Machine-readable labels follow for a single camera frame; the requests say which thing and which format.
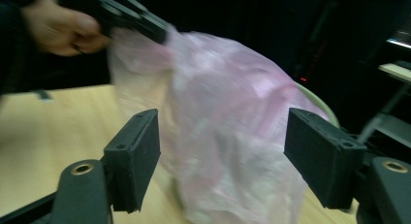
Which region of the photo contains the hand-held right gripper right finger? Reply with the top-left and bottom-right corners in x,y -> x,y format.
283,107 -> 368,210

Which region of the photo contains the white metal stand frame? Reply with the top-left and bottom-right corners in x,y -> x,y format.
356,60 -> 411,149

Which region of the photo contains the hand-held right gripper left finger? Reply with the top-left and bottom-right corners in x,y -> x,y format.
102,108 -> 162,214

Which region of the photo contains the pink plastic bag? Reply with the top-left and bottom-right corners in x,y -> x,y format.
107,25 -> 332,224

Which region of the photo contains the green plastic bucket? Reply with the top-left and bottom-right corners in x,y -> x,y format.
294,82 -> 341,129

